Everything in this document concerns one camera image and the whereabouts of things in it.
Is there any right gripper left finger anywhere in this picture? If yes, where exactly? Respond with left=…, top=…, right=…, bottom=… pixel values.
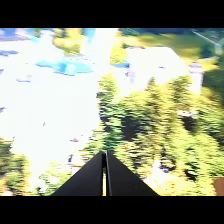
left=52, top=151, right=104, bottom=197

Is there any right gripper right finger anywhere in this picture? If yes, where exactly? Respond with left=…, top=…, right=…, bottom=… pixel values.
left=106, top=150, right=159, bottom=197

